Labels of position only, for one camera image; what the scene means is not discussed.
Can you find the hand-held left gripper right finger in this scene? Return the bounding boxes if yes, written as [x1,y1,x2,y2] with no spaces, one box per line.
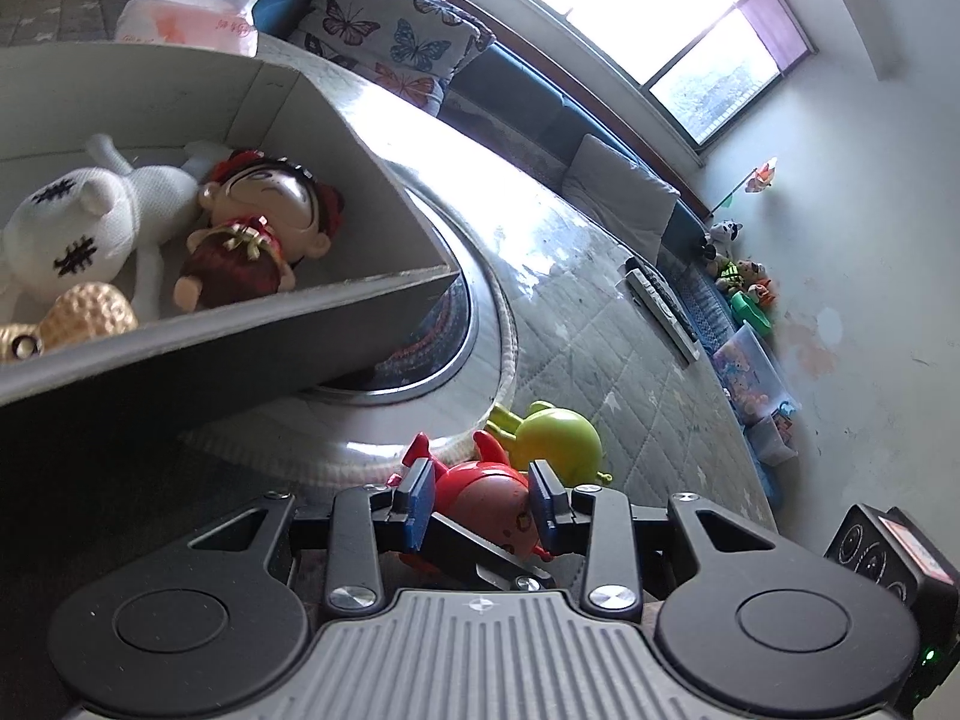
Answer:
[527,459,781,622]

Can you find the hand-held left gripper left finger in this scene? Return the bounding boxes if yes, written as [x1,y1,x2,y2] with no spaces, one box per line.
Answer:
[184,457,437,613]

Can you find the red toy figure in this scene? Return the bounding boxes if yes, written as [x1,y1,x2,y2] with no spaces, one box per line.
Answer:
[386,431,560,586]

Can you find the doll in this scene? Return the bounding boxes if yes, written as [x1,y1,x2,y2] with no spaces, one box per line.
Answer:
[174,150,347,314]

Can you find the golden peanut toy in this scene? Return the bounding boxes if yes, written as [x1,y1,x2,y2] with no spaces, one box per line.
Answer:
[0,281,140,367]

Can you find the grey cardboard box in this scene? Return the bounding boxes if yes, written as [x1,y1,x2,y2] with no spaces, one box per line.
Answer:
[0,41,464,458]

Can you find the white plush rabbit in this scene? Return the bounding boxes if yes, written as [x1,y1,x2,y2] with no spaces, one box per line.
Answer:
[0,133,226,323]

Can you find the clear plastic toy container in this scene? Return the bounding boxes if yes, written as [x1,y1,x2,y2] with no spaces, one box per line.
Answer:
[709,324,800,428]

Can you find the green toy figure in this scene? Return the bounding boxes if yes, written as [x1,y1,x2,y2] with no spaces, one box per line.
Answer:
[484,399,614,487]

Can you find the round glass turntable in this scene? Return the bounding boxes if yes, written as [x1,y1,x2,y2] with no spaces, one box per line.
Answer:
[180,165,520,487]

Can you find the grey star quilted table cover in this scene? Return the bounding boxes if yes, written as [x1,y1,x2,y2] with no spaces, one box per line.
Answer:
[0,0,781,601]

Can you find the small clear plastic box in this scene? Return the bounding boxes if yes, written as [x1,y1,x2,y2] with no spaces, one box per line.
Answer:
[746,401,802,466]

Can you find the light grey remote control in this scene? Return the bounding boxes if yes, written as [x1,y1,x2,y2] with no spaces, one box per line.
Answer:
[625,268,701,365]

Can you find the dark remote control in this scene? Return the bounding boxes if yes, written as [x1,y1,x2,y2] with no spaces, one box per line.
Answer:
[643,264,703,340]

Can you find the green plastic toy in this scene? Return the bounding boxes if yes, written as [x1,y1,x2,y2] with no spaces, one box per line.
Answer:
[729,291,773,331]

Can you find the orange plush toys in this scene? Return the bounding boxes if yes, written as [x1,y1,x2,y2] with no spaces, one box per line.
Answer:
[712,256,773,305]

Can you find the black and white plush cow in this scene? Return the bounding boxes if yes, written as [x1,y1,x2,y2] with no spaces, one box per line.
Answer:
[703,219,745,260]

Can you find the white cushion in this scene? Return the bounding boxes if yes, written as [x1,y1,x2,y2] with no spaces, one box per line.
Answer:
[561,133,682,256]

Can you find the colourful pinwheel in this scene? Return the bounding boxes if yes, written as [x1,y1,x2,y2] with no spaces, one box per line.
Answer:
[709,157,781,211]

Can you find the blue sofa bench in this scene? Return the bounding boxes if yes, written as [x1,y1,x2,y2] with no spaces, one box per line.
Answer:
[206,0,781,511]

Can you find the butterfly print pillow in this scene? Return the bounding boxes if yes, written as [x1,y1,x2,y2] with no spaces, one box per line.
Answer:
[289,0,496,117]

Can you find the window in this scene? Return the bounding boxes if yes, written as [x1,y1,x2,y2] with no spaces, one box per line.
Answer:
[442,0,818,155]

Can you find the pink tissue pack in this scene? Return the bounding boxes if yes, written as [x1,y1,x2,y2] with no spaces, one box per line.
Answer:
[114,0,269,59]

